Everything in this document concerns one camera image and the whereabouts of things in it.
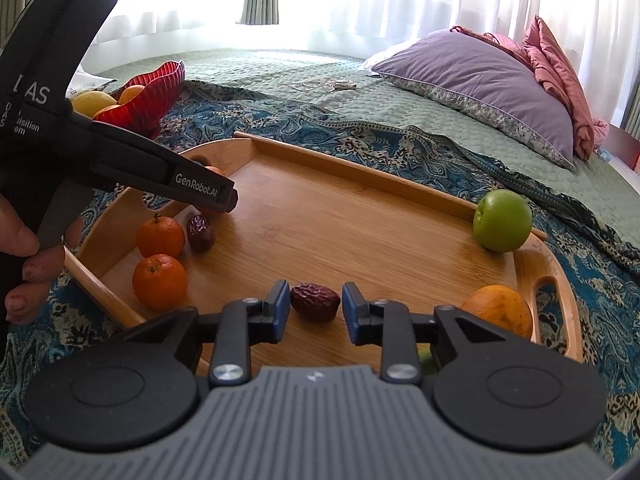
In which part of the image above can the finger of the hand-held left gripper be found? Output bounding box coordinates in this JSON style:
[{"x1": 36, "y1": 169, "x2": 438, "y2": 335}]
[{"x1": 90, "y1": 120, "x2": 238, "y2": 214}]

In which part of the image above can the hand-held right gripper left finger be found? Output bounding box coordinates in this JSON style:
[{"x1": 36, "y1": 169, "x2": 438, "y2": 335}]
[{"x1": 122, "y1": 280, "x2": 292, "y2": 387}]

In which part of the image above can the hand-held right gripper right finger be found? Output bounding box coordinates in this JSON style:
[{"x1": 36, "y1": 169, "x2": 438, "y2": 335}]
[{"x1": 341, "y1": 282, "x2": 506, "y2": 385}]

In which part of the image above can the red date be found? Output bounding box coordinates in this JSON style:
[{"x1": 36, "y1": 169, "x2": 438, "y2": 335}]
[{"x1": 290, "y1": 282, "x2": 341, "y2": 323}]

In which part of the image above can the dark red plum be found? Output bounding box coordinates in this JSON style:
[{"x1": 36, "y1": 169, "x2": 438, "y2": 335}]
[{"x1": 186, "y1": 214, "x2": 216, "y2": 253}]

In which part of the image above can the green apple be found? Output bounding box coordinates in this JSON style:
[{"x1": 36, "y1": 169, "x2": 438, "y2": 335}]
[
  {"x1": 417, "y1": 345, "x2": 437, "y2": 376},
  {"x1": 473, "y1": 189, "x2": 533, "y2": 253}
]

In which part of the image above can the wooden serving tray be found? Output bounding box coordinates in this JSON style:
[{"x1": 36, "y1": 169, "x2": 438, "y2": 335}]
[{"x1": 62, "y1": 131, "x2": 583, "y2": 376}]

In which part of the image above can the large orange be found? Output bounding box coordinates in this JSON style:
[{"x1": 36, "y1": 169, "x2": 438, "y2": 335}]
[{"x1": 460, "y1": 285, "x2": 534, "y2": 341}]

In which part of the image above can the person's left hand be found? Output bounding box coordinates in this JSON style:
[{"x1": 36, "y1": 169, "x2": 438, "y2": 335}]
[{"x1": 0, "y1": 192, "x2": 85, "y2": 324}]

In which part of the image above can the yellow lemon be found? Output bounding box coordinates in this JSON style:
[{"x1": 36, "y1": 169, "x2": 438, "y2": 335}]
[{"x1": 70, "y1": 91, "x2": 118, "y2": 120}]

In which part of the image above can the red glass bowl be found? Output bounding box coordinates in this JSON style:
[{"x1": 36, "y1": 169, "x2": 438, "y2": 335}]
[{"x1": 92, "y1": 60, "x2": 186, "y2": 140}]

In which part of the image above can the small orange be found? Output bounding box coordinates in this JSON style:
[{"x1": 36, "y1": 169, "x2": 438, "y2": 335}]
[{"x1": 117, "y1": 85, "x2": 147, "y2": 107}]

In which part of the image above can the teal patterned blanket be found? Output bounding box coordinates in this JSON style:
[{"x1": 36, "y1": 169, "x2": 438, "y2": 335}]
[{"x1": 0, "y1": 80, "x2": 640, "y2": 466}]

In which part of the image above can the green quilted bedspread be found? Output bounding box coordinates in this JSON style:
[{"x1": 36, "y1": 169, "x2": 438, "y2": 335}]
[{"x1": 97, "y1": 49, "x2": 640, "y2": 241}]

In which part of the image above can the purple pillow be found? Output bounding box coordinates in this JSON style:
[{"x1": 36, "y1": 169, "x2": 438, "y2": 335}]
[{"x1": 371, "y1": 29, "x2": 577, "y2": 171}]

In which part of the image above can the white sheer curtain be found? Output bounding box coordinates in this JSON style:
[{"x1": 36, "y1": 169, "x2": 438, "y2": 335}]
[{"x1": 100, "y1": 0, "x2": 640, "y2": 111}]

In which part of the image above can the pink cloth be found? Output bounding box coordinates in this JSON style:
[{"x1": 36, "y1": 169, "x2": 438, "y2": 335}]
[{"x1": 450, "y1": 15, "x2": 610, "y2": 161}]

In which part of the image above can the dark red box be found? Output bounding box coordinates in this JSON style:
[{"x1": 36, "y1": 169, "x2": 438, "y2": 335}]
[{"x1": 607, "y1": 125, "x2": 640, "y2": 171}]

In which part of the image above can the white charging cable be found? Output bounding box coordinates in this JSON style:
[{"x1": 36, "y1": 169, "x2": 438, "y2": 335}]
[{"x1": 277, "y1": 76, "x2": 358, "y2": 95}]

